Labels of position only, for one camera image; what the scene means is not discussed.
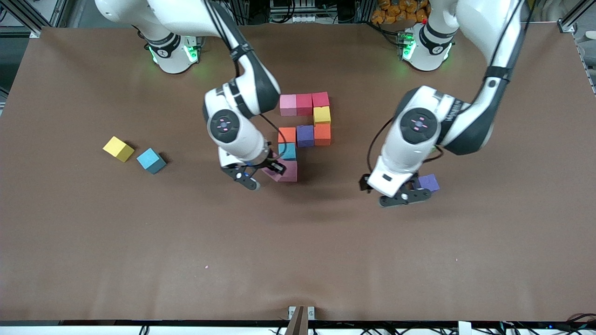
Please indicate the metal table side rail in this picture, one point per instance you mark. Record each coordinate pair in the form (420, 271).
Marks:
(587, 65)

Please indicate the pile of orange objects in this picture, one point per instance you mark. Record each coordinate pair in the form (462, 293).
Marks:
(396, 9)

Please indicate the white table frame rail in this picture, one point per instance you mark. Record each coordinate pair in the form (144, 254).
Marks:
(93, 329)

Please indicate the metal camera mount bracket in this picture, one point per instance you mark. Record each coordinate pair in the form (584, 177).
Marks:
(301, 318)

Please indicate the brown table cover sheet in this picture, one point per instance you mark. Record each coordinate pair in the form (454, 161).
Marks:
(139, 260)

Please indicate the yellow foam cube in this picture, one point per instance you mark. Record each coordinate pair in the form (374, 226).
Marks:
(117, 148)
(322, 115)

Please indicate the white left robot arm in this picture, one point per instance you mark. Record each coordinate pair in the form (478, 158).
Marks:
(484, 28)

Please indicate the blue foam cube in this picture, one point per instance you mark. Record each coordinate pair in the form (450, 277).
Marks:
(288, 151)
(150, 159)

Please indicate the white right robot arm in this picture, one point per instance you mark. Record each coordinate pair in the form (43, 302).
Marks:
(186, 14)

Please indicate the purple foam cube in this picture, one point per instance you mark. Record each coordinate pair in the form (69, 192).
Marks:
(430, 182)
(305, 136)

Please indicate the crimson foam cube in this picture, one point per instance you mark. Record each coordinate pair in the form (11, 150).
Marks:
(320, 99)
(304, 104)

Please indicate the white rack device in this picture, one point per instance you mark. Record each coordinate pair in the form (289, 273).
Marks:
(293, 11)

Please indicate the orange foam cube notched corner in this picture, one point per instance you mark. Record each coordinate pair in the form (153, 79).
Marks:
(322, 135)

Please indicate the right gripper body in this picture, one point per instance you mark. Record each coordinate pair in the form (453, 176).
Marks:
(268, 163)

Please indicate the aluminium frame profile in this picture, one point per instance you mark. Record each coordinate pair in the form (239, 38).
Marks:
(28, 21)
(575, 16)

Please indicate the orange foam cube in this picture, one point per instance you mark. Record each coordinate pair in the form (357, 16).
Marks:
(287, 135)

